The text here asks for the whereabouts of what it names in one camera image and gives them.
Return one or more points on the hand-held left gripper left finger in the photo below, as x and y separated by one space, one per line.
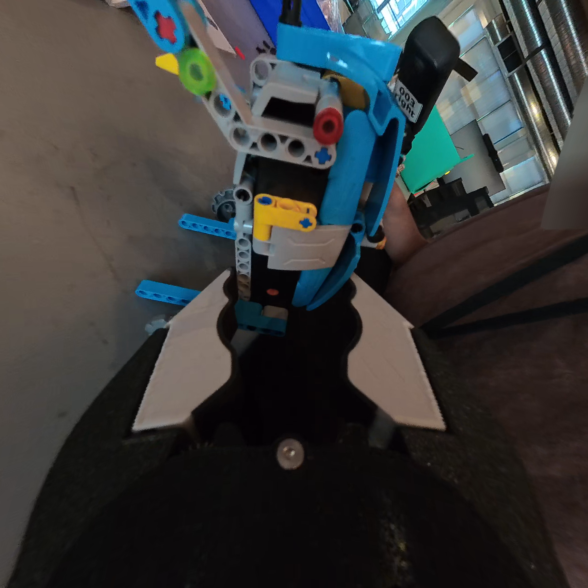
183 367

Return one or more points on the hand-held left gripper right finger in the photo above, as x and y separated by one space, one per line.
390 367

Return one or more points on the blue toy brick vehicle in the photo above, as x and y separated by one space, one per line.
294 105

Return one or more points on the grey desk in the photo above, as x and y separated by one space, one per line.
92 183

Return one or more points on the person's right hand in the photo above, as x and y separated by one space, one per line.
404 229

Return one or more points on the green board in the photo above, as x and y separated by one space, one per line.
436 156

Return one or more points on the blue plastic bin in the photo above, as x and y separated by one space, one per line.
275 18

